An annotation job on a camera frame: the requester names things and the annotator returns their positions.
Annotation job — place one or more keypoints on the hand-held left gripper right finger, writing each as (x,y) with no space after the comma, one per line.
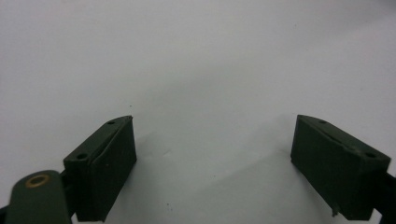
(336,168)

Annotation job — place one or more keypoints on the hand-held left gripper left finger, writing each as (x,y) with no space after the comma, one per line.
(99,168)

